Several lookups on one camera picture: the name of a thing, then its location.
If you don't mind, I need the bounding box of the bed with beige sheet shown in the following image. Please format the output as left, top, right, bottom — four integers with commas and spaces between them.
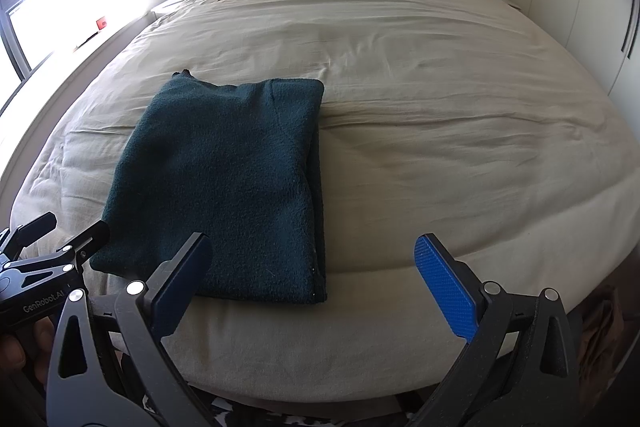
0, 0, 640, 413

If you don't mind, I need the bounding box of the person's left hand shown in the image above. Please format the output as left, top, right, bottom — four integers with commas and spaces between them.
0, 314, 59, 388

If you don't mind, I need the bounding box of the white nightstand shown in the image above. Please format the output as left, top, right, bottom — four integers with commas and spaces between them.
150, 0, 187, 18

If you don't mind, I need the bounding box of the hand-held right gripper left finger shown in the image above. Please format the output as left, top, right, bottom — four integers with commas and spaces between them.
46, 232, 216, 427

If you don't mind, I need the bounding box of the dark teal sweater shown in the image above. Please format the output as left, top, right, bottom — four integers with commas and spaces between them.
89, 69, 328, 306

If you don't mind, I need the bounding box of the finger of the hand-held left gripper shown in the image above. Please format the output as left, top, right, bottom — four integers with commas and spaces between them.
60, 220, 111, 271
0, 212, 57, 263

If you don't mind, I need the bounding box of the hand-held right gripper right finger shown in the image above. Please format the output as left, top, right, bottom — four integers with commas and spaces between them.
410, 234, 581, 427

